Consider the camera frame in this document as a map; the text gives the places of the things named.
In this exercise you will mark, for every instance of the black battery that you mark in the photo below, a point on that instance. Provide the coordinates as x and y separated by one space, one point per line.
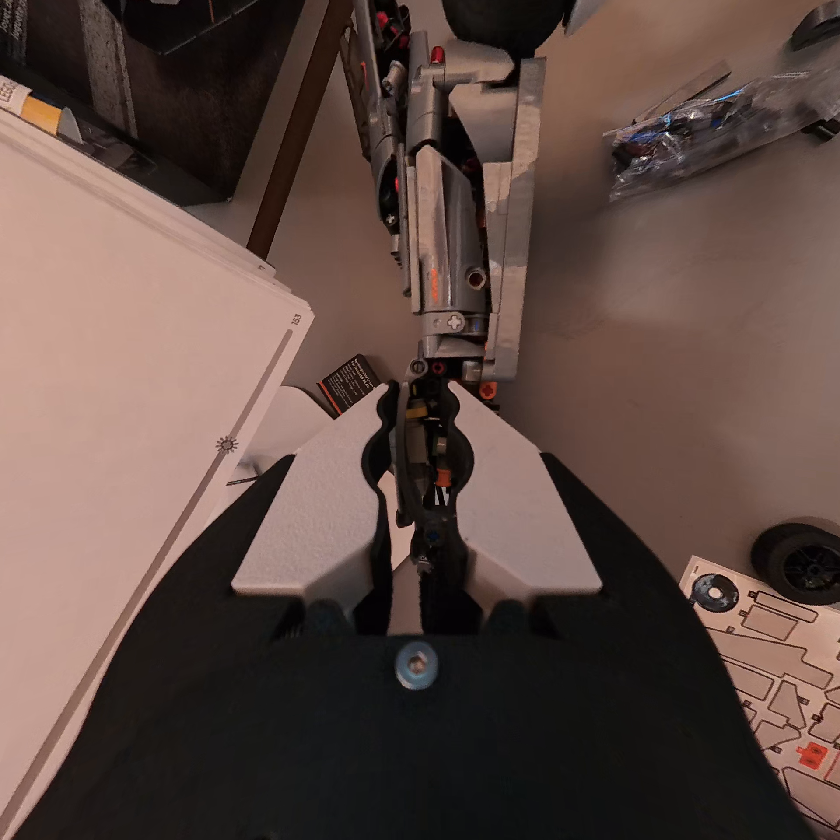
348 387

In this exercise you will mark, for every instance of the white instruction booklet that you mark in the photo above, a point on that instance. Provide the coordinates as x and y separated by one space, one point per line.
131 394

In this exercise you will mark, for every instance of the plastic bag of lego pieces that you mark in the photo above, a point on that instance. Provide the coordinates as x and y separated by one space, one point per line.
709 131

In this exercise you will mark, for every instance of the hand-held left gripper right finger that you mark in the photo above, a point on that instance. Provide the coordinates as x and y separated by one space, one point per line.
518 512

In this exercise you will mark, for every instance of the dark lego box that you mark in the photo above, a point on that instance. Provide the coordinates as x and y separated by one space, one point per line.
184 98

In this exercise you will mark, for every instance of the grey lego car model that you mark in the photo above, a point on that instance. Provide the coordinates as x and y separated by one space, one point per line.
453 216

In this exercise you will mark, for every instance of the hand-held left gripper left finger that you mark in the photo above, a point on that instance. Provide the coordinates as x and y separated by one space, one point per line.
315 499

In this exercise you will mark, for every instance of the sticker sheet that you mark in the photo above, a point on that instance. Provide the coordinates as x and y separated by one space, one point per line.
774 689

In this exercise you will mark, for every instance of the pile of grey lego pieces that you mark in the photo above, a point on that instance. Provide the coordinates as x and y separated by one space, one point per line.
817 29

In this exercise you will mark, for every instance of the black lego wheel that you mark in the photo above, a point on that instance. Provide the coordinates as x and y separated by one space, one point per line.
800 564

